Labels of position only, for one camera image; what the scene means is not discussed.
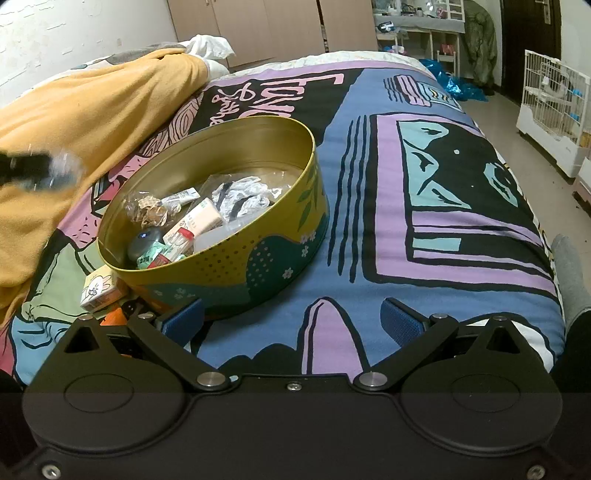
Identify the cluttered white shelf desk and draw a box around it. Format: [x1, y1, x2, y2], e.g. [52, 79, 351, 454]
[372, 0, 466, 76]

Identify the white pillow cloth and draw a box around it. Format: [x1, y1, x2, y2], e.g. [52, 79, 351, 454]
[180, 34, 235, 81]

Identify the clear plastic bag of items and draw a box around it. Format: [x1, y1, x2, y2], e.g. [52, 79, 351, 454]
[21, 151, 85, 191]

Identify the bag of brown snacks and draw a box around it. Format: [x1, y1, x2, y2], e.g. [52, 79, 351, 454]
[123, 191, 182, 229]

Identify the green red small box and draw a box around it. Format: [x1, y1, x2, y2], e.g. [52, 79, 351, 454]
[136, 228, 194, 270]

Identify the green jacket hanging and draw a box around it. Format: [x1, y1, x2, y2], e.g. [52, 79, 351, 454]
[464, 0, 498, 88]

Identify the white soap box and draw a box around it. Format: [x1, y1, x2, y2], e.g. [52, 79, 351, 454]
[163, 198, 223, 244]

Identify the dark door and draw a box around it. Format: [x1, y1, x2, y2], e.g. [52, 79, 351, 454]
[499, 0, 564, 105]

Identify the orange cream tube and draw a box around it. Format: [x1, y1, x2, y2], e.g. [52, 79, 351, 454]
[100, 307, 128, 326]

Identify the grey sock foot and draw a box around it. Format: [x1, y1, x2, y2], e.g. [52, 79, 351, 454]
[552, 234, 590, 331]

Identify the colourful cartoon bed sheet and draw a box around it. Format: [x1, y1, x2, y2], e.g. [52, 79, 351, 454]
[1, 52, 565, 384]

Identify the dark round compact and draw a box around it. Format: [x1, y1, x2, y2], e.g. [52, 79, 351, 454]
[126, 227, 162, 262]

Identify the cartoon rabbit tissue pack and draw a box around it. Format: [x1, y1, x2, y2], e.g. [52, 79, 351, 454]
[80, 265, 128, 312]

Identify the white wire pet cage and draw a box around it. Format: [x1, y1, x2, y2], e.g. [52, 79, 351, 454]
[517, 50, 590, 178]

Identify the wooden wardrobe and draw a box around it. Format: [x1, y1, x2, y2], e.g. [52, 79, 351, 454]
[168, 0, 378, 71]

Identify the crumpled clear bag in tin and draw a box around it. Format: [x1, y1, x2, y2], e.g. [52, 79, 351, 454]
[197, 168, 297, 223]

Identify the round gold tin container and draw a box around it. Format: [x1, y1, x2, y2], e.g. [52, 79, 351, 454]
[97, 116, 329, 312]

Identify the yellow orange blanket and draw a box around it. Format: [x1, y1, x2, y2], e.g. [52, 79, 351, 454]
[1, 48, 209, 321]

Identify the blue plastic bag on floor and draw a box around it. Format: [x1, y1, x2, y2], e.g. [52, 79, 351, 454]
[420, 59, 488, 102]

